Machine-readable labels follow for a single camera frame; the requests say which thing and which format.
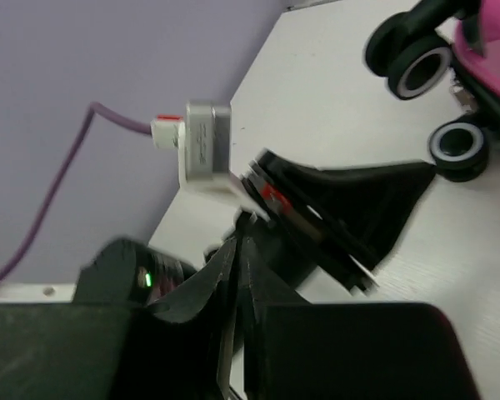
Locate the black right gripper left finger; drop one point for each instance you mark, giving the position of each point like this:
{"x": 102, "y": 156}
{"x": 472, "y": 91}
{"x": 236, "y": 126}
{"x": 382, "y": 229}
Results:
{"x": 178, "y": 347}

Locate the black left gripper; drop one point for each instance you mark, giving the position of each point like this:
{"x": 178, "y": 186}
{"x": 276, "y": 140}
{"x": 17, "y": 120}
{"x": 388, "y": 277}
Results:
{"x": 333, "y": 219}

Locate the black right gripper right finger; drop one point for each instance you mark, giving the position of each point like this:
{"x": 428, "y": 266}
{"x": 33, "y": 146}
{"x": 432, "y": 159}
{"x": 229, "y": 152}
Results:
{"x": 294, "y": 349}

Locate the pink hard-shell suitcase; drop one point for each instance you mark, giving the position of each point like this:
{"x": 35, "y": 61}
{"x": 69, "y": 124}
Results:
{"x": 414, "y": 49}

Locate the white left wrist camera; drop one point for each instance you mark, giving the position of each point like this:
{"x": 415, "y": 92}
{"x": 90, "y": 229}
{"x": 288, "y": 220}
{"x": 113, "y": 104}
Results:
{"x": 202, "y": 137}

